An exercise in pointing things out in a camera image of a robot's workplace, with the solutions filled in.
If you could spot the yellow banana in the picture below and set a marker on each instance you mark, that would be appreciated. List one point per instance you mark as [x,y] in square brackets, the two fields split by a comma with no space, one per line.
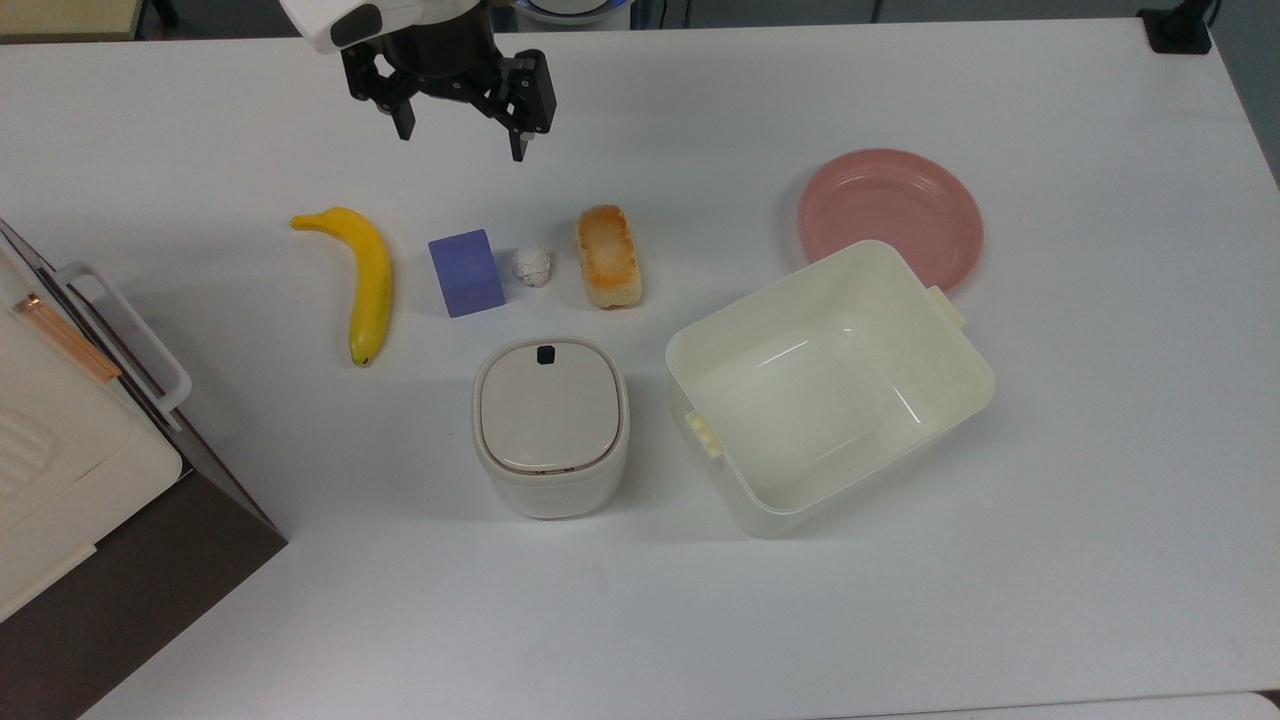
[368,275]

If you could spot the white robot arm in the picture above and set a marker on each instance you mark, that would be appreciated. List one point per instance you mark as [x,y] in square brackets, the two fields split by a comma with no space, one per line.
[330,22]

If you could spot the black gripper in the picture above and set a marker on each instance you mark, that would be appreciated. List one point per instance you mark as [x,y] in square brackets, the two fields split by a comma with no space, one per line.
[440,60]

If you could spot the purple cube block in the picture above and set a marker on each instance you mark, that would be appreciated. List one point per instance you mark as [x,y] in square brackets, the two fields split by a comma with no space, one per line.
[466,272]

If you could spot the pink plate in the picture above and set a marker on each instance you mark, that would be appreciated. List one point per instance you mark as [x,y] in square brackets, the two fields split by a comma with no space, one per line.
[900,205]

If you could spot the beige wooden furniture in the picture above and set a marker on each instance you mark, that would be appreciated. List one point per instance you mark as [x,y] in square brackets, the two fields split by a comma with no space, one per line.
[65,15]

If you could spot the white plastic storage bin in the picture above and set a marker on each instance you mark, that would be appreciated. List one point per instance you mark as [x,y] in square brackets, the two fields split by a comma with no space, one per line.
[830,390]

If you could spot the white toaster oven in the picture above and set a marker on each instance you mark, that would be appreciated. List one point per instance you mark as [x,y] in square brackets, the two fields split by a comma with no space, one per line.
[70,470]

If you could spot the toasted bread loaf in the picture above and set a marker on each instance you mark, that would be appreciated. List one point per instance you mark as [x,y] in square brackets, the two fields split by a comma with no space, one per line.
[607,256]

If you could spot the small white trash can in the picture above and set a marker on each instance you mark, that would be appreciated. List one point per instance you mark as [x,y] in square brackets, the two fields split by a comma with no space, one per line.
[550,425]

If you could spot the black table clamp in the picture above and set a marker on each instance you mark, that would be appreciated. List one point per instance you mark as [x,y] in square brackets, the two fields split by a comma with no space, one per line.
[1180,28]

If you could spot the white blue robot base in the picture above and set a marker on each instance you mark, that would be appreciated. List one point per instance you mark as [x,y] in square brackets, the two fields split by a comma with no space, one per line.
[570,10]

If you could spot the crumpled white paper ball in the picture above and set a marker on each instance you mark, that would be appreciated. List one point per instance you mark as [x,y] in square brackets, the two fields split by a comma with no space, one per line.
[532,266]

